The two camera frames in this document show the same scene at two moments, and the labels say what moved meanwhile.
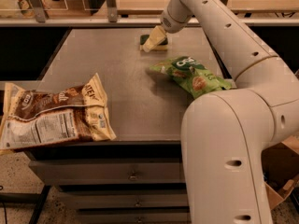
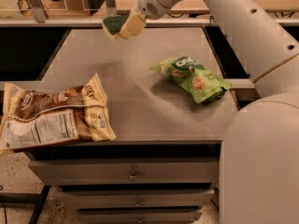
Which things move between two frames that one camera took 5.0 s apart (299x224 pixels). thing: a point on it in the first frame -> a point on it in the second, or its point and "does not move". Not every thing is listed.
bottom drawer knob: x=139 y=220 does not move
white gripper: x=168 y=21 -> x=151 y=3
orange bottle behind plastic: x=24 y=3 does not move
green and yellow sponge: x=163 y=46 -> x=112 y=24
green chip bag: x=193 y=75 does not move
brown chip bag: x=33 y=118 does not move
